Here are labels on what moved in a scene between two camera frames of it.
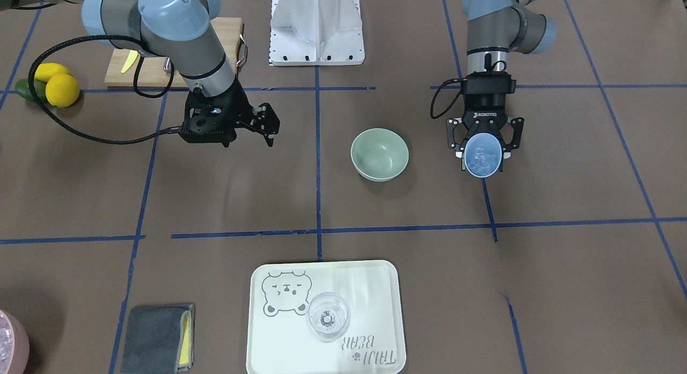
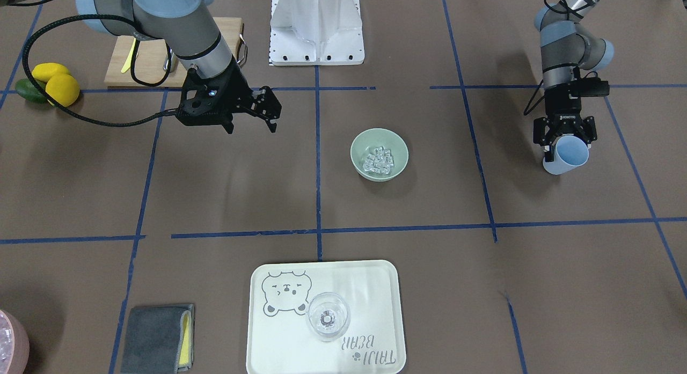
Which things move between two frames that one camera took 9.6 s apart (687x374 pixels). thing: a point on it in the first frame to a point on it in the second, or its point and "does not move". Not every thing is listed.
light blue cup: [483, 155] to [570, 152]
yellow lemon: [62, 90] does not move
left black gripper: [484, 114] to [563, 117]
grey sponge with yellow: [159, 339] does not move
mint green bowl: [379, 155] does not move
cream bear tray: [280, 340] does not move
